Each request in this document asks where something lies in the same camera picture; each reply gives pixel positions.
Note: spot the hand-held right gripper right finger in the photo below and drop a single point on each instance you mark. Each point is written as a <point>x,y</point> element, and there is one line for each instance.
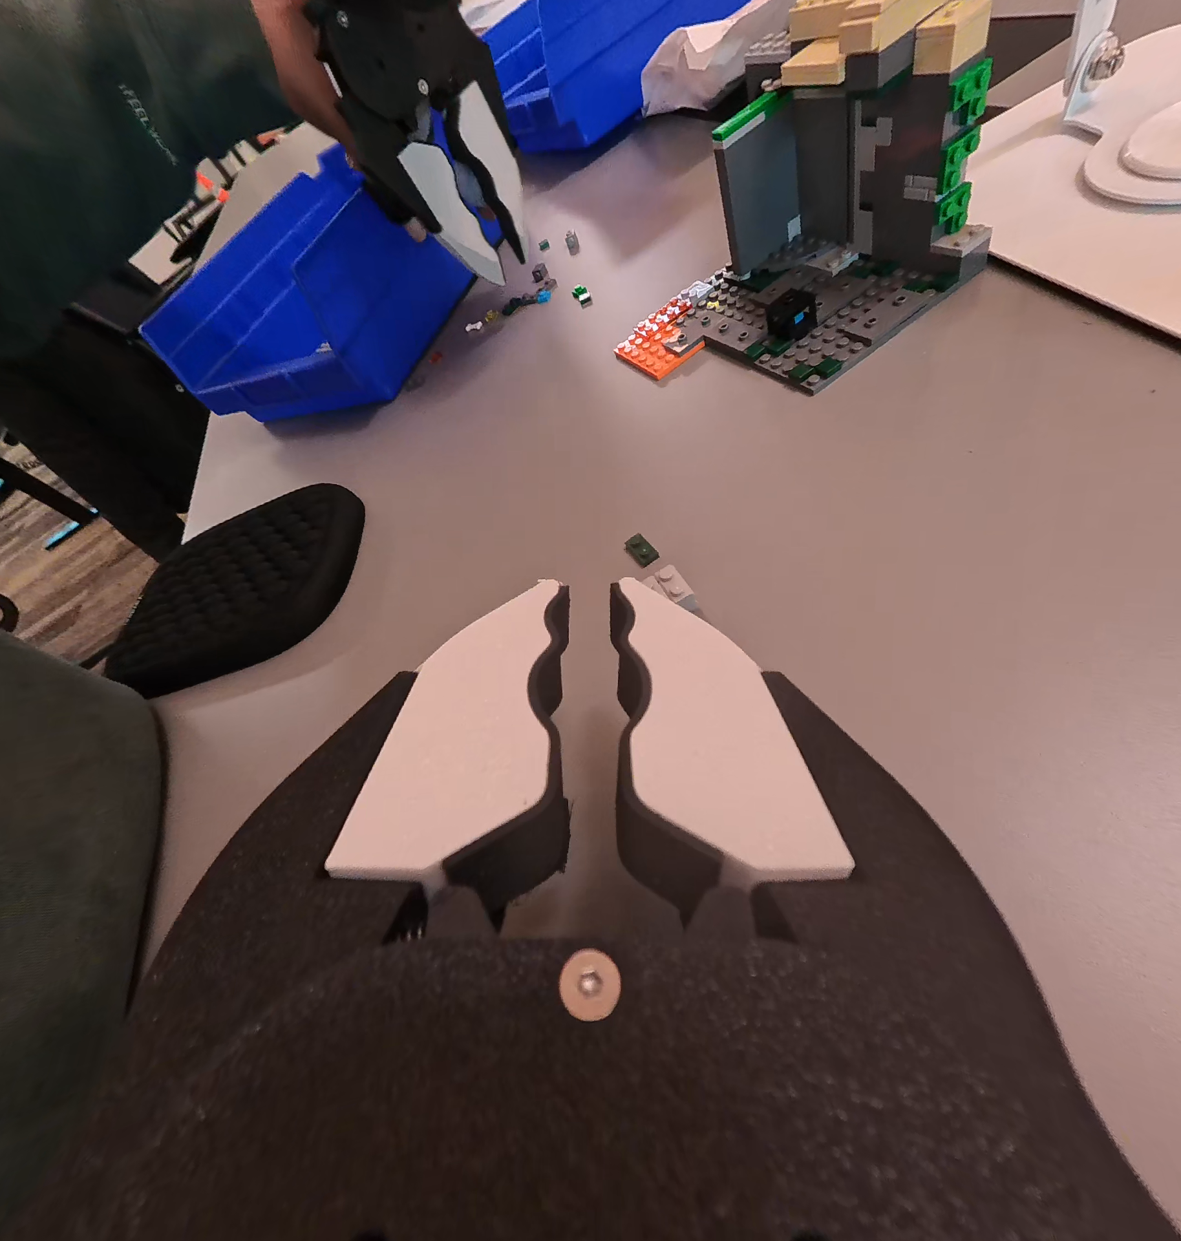
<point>725,776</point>

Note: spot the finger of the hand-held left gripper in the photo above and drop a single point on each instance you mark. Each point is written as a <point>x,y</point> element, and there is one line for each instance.
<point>444,204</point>
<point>492,165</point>

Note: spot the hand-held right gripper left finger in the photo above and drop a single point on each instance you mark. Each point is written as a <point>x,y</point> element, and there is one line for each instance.
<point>454,776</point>

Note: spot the scatter of small toy pieces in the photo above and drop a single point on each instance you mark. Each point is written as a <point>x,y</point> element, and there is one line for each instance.
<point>580,293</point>

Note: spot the light grey square brick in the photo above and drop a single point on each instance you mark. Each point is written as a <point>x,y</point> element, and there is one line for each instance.
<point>675,586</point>

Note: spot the person's left forearm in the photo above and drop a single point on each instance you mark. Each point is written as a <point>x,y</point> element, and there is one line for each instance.
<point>114,146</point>

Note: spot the grey desk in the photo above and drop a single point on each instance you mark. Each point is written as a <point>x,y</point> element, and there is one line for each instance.
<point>841,582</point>

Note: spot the person's left hand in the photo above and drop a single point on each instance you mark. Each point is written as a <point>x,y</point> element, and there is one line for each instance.
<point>304,59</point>

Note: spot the blue plastic bin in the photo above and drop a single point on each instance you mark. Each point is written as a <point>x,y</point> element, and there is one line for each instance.
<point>551,98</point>
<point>289,321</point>

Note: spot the white paper bag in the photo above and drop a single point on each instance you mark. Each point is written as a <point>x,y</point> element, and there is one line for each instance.
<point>706,59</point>

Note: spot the toy brick building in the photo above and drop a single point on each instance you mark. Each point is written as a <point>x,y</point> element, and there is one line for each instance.
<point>812,321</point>

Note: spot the white stand base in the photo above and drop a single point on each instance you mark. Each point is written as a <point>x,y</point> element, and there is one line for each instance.
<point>1035,224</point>

